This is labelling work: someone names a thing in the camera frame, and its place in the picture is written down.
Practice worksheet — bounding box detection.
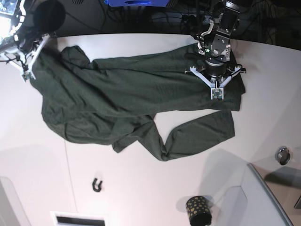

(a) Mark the round metal table grommet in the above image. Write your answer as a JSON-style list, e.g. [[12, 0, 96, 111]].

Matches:
[[275, 146, 291, 166]]

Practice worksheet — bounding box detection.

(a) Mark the small black plastic clip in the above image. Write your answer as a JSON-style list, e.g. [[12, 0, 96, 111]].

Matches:
[[92, 178, 103, 193]]

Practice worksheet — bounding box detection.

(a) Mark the black round stool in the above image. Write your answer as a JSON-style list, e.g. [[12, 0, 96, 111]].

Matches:
[[33, 0, 66, 33]]

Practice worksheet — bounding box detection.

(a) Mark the white rectangular table slot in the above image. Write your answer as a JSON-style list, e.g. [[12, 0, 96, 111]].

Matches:
[[50, 211, 110, 226]]

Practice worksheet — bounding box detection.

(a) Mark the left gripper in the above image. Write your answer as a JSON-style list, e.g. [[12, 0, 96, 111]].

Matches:
[[184, 60, 246, 89]]

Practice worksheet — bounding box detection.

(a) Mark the blue plastic box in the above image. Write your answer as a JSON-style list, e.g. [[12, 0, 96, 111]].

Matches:
[[104, 0, 169, 7]]

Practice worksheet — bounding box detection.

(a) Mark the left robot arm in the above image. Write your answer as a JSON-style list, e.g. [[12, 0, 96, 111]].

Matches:
[[185, 0, 253, 99]]

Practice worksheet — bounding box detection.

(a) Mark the black cup with gold dots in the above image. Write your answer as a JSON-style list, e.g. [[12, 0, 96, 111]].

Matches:
[[186, 196, 212, 226]]

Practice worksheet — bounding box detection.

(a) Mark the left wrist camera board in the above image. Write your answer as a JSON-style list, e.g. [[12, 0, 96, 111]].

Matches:
[[210, 88, 224, 100]]

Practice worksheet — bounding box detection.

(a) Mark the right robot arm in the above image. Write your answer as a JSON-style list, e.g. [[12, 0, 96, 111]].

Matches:
[[0, 0, 50, 81]]

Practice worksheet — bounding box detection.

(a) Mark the dark green t-shirt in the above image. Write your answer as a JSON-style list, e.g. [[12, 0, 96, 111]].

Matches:
[[31, 44, 246, 161]]

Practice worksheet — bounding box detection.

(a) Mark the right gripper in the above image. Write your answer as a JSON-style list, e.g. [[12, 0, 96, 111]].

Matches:
[[0, 33, 50, 79]]

